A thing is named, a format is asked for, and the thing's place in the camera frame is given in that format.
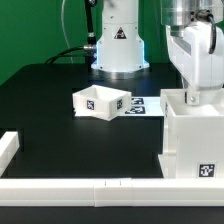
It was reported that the small white drawer with knob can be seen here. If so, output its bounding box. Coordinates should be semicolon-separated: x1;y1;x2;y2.
72;85;132;121

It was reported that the black vertical pole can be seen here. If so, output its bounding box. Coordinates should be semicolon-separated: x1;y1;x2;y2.
84;0;97;45

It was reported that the white sheet with fiducial markers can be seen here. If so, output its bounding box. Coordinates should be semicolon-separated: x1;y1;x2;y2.
75;96;166;118

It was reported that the white left barrier block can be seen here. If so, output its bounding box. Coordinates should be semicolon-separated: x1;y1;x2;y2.
0;131;20;177

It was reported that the large white drawer cabinet box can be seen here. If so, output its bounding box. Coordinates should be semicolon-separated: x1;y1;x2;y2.
158;89;224;179

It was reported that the black cable bundle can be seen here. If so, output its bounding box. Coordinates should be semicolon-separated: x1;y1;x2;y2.
44;45;98;65

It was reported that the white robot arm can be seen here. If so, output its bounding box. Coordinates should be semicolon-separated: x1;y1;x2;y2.
91;0;224;105

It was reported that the white front barrier rail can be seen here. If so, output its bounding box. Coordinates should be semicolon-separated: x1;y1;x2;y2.
0;179;224;207

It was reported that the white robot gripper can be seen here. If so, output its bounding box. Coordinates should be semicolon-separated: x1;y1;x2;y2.
166;22;224;106

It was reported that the thin grey cable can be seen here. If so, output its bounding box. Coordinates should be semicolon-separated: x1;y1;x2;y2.
60;0;75;64

